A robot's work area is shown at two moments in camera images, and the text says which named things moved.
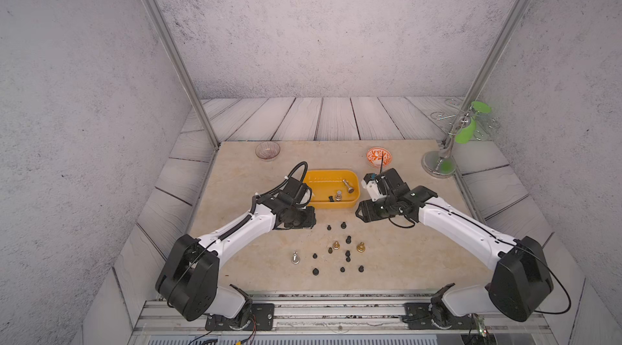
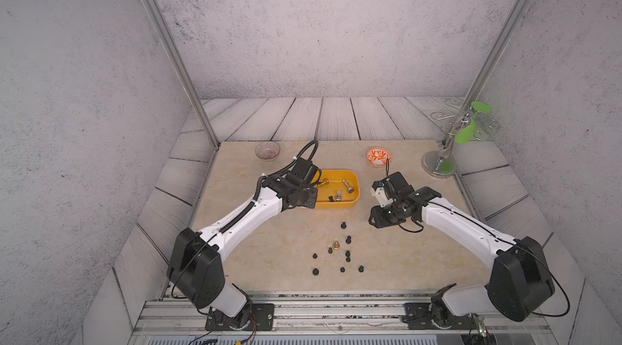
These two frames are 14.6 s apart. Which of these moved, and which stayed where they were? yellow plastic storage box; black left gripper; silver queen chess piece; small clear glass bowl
Moved: black left gripper
Stayed: small clear glass bowl; silver queen chess piece; yellow plastic storage box
